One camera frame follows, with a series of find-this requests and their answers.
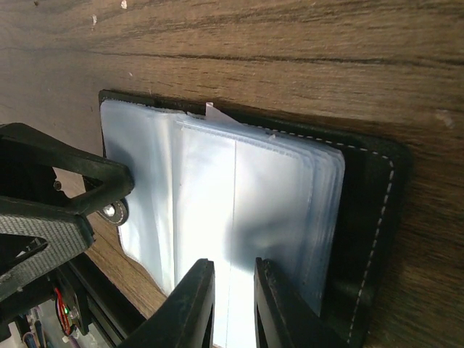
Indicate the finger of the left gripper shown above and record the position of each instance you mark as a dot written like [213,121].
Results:
[37,238]
[29,158]

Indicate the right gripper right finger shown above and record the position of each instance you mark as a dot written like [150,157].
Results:
[282,317]

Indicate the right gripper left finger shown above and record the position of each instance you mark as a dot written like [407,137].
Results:
[186,317]

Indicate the black card holder wallet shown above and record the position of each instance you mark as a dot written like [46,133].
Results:
[323,204]

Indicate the black aluminium front rail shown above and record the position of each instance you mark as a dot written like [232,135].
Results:
[76,303]

